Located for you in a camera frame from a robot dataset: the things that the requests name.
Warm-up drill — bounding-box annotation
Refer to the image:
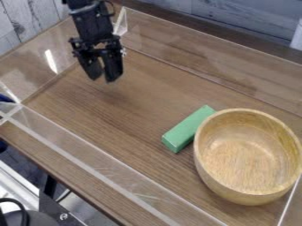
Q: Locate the black cable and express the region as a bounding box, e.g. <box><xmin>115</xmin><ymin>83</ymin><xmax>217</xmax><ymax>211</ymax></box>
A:
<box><xmin>0</xmin><ymin>197</ymin><xmax>31</xmax><ymax>226</ymax></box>

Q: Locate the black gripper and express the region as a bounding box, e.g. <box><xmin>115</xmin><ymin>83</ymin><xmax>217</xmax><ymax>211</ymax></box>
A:
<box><xmin>69</xmin><ymin>5</ymin><xmax>125</xmax><ymax>82</ymax></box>

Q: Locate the clear acrylic corner bracket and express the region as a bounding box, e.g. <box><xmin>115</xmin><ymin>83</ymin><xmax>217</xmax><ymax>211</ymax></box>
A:
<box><xmin>114</xmin><ymin>7</ymin><xmax>127</xmax><ymax>36</ymax></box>

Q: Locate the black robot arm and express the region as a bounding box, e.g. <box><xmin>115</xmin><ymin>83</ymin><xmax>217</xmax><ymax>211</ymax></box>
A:
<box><xmin>62</xmin><ymin>0</ymin><xmax>125</xmax><ymax>83</ymax></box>

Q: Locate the brown wooden bowl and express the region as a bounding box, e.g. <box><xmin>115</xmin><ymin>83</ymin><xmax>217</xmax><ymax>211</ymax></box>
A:
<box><xmin>194</xmin><ymin>109</ymin><xmax>302</xmax><ymax>206</ymax></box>

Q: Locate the clear acrylic front wall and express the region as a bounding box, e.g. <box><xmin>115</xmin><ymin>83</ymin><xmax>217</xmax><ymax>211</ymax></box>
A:
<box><xmin>0</xmin><ymin>82</ymin><xmax>226</xmax><ymax>226</ymax></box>

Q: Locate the blue object at left edge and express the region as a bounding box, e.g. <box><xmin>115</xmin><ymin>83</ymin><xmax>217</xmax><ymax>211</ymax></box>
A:
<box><xmin>0</xmin><ymin>94</ymin><xmax>15</xmax><ymax>102</ymax></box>

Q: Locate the green rectangular block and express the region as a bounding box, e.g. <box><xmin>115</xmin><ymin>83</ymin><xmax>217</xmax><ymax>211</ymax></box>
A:
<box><xmin>162</xmin><ymin>105</ymin><xmax>217</xmax><ymax>154</ymax></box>

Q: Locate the black table leg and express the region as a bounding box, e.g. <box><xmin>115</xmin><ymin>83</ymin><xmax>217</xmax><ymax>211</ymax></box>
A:
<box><xmin>44</xmin><ymin>176</ymin><xmax>58</xmax><ymax>199</ymax></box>

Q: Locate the black metal mount plate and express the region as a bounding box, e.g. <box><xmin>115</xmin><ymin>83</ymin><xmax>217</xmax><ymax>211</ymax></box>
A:
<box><xmin>39</xmin><ymin>192</ymin><xmax>87</xmax><ymax>226</ymax></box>

